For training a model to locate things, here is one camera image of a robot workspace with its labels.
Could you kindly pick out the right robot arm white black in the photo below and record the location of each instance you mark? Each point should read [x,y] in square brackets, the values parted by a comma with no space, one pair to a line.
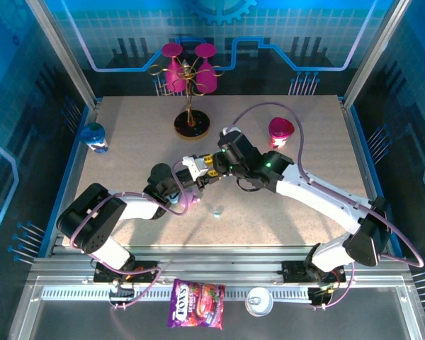
[322,198]

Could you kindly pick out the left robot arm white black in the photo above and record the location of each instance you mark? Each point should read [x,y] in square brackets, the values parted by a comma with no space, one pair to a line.
[92,219]

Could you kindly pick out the gold glass rack black base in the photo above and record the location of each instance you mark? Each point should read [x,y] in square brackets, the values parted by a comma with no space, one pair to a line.
[193,128]

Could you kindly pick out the pink plastic cup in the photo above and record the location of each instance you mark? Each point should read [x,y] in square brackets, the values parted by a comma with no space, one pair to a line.
[280,129]

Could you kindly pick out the pink wine glass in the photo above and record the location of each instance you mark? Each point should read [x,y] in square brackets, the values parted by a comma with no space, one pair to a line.
[207,79]
[173,79]

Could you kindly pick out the blue plastic cup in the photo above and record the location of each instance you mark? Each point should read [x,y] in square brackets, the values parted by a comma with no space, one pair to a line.
[93,136]

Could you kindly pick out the small controller board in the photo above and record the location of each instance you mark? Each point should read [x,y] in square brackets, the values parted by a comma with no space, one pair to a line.
[320,295]
[122,294]

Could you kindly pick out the purple candy bag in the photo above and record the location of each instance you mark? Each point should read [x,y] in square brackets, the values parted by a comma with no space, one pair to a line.
[195,304]

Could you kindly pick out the white lidded cup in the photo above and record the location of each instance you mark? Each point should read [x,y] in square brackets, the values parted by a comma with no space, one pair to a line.
[258,301]

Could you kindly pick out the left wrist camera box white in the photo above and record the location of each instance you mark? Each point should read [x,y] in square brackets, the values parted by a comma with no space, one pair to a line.
[195,165]

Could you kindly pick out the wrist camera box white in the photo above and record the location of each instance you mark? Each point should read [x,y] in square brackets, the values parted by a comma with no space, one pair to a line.
[195,165]
[230,131]

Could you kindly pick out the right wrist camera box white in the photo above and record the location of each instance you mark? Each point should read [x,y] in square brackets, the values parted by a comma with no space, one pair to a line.
[230,131]

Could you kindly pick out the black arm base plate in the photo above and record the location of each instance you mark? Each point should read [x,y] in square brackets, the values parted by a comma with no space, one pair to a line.
[294,271]
[147,268]

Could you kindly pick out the aluminium frame rail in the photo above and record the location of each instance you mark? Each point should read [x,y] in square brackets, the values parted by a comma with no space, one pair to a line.
[216,262]

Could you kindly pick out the aluminium frame post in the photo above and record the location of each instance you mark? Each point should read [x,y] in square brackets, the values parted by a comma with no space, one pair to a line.
[66,56]
[374,53]

